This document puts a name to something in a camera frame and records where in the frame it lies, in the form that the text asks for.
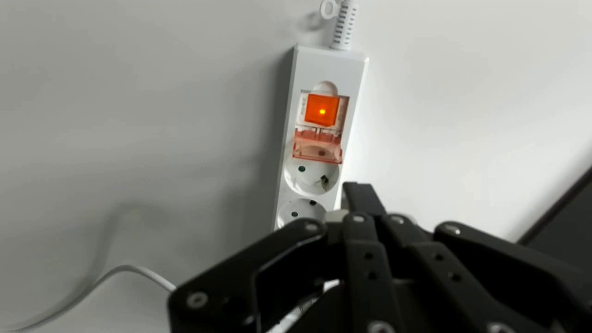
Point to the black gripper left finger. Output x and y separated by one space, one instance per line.
271 271

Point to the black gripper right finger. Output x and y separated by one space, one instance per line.
482 278

